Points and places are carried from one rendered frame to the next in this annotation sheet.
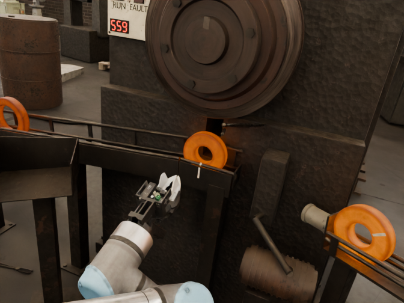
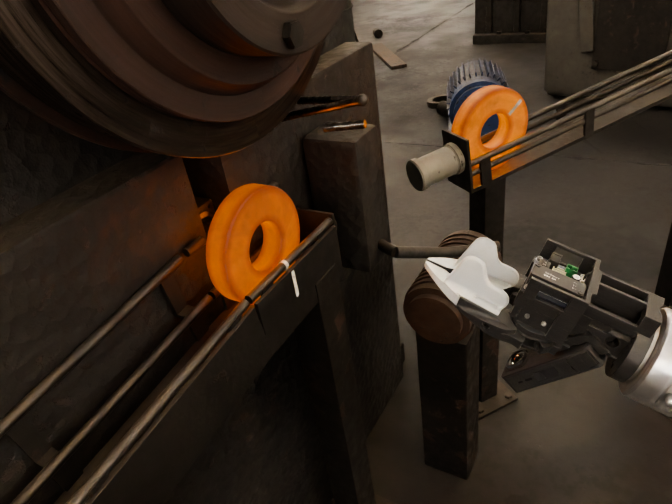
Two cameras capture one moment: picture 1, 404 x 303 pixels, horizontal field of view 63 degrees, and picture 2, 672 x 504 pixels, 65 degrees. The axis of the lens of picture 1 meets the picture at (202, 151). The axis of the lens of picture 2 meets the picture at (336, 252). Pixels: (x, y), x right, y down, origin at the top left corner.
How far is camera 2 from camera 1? 0.94 m
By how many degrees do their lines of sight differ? 65
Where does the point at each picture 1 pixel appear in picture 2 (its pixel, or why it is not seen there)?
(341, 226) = (473, 142)
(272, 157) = (358, 132)
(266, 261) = not seen: hidden behind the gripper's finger
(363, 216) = (493, 102)
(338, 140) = (352, 53)
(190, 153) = (245, 270)
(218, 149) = (283, 203)
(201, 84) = (306, 22)
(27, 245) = not seen: outside the picture
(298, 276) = not seen: hidden behind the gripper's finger
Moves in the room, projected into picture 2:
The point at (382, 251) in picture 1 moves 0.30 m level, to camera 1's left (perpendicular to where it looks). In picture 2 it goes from (523, 122) to (545, 198)
